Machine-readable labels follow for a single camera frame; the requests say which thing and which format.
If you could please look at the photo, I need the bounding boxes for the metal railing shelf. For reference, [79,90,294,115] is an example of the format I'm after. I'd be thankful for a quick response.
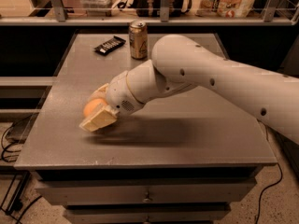
[0,0,299,26]

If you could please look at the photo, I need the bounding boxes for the grey drawer cabinet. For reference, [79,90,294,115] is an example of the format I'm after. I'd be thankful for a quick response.
[16,34,277,224]

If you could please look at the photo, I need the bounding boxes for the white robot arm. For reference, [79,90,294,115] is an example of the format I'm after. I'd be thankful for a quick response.
[80,35,299,144]

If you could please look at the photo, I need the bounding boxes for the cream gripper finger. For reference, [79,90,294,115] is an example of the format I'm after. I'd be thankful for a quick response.
[88,83,108,105]
[79,105,119,132]

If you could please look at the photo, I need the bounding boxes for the black floor cable right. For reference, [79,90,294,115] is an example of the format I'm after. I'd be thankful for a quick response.
[253,162,284,224]

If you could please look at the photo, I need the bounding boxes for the metal drawer knob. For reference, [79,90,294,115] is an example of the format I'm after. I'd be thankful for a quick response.
[143,192,152,203]

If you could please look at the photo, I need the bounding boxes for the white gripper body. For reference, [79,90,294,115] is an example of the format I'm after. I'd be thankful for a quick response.
[106,71,144,116]

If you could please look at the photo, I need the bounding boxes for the gold soda can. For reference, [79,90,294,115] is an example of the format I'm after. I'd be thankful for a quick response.
[129,21,148,60]

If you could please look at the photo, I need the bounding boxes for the black cables left floor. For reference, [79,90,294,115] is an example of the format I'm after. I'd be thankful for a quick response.
[0,114,43,224]

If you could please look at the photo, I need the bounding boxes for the orange fruit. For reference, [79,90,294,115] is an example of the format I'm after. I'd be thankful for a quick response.
[83,98,107,118]

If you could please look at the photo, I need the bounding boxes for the black rxbar chocolate wrapper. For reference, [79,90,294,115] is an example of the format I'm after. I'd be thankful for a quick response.
[94,35,126,56]

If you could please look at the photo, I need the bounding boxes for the colourful snack bag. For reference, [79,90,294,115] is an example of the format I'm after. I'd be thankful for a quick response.
[197,0,255,18]

